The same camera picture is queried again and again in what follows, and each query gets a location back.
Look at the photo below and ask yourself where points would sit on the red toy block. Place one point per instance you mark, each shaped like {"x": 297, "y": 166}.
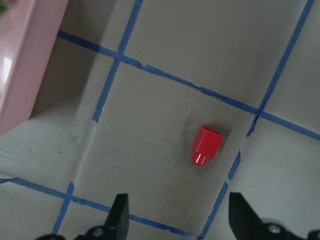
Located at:
{"x": 206, "y": 145}

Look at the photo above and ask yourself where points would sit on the pink plastic box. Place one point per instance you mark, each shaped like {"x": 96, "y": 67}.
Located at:
{"x": 28, "y": 31}

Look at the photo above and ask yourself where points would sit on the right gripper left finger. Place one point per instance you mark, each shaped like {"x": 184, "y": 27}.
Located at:
{"x": 117, "y": 223}

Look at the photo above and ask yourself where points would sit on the green toy block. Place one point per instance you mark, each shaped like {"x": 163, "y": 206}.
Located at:
{"x": 2, "y": 6}

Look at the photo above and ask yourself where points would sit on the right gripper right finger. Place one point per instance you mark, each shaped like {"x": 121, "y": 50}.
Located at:
{"x": 243, "y": 220}

